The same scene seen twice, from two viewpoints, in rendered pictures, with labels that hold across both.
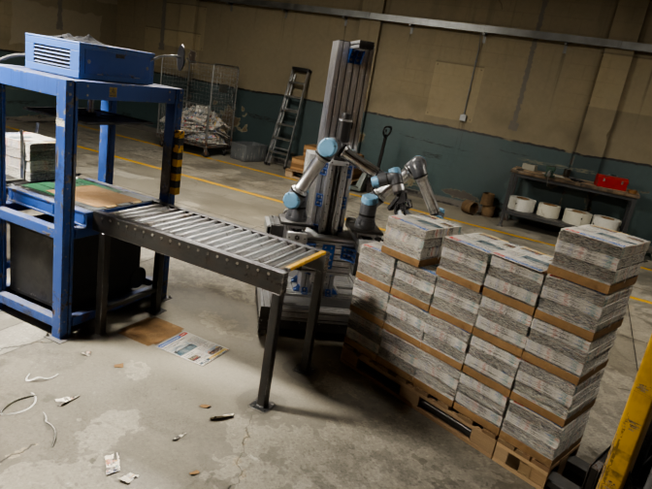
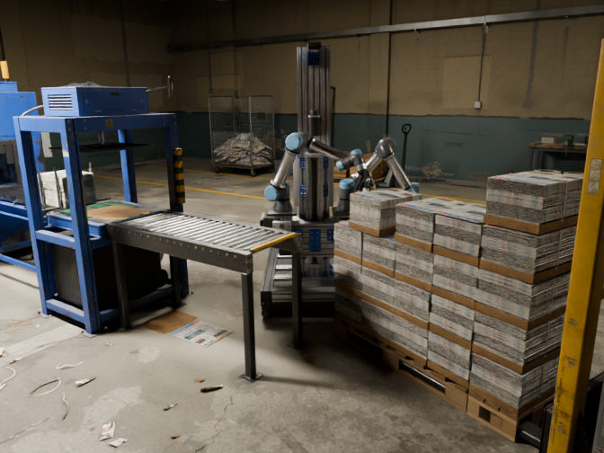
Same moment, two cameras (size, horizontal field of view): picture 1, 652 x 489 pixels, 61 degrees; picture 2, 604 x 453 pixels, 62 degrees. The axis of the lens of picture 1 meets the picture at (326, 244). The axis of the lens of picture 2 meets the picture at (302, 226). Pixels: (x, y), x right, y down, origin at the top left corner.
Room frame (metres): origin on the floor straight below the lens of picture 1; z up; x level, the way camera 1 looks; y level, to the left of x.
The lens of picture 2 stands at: (0.07, -0.67, 1.67)
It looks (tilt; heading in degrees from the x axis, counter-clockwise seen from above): 15 degrees down; 12
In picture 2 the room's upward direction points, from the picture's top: 1 degrees counter-clockwise
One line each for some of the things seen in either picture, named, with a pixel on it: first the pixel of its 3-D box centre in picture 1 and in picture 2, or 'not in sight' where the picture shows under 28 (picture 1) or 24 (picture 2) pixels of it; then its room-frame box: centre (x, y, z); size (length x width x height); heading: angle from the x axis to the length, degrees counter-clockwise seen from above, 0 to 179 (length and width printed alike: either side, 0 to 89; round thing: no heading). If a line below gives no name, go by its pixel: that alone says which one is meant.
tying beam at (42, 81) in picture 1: (91, 84); (99, 121); (3.59, 1.62, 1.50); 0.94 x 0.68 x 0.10; 157
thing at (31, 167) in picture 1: (29, 155); (66, 188); (3.81, 2.15, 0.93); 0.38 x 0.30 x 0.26; 67
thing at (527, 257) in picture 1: (532, 258); (477, 212); (2.79, -1.06, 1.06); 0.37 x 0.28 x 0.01; 137
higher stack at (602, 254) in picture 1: (567, 355); (523, 303); (2.59, -1.29, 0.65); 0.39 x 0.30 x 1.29; 136
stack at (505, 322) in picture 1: (440, 336); (413, 299); (3.09, -0.77, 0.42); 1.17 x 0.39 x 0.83; 46
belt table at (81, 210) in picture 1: (87, 199); (110, 217); (3.59, 1.63, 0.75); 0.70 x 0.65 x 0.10; 67
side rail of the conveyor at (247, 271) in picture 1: (182, 248); (171, 245); (2.95, 0.79, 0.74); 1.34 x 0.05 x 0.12; 67
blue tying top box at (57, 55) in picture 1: (92, 60); (97, 101); (3.59, 1.62, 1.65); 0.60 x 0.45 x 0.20; 157
